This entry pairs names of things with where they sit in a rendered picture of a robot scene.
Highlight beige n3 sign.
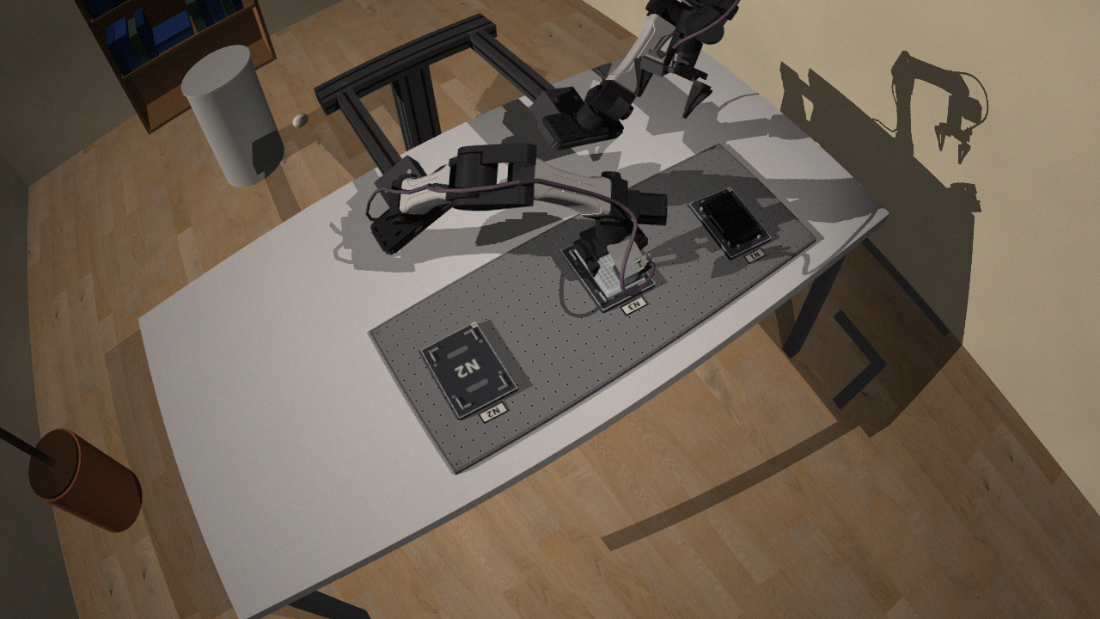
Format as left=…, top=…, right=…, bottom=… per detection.
left=620, top=296, right=648, bottom=316

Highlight white n1 label sign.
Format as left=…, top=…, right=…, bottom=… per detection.
left=743, top=248, right=766, bottom=264

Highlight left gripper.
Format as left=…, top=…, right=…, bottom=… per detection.
left=634, top=31, right=712, bottom=119

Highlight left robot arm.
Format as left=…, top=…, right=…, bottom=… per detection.
left=545, top=0, right=739, bottom=144

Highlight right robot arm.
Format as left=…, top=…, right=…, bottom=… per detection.
left=370, top=144, right=667, bottom=252

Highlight beige n2 name plate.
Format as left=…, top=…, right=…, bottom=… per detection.
left=479, top=401, right=508, bottom=424

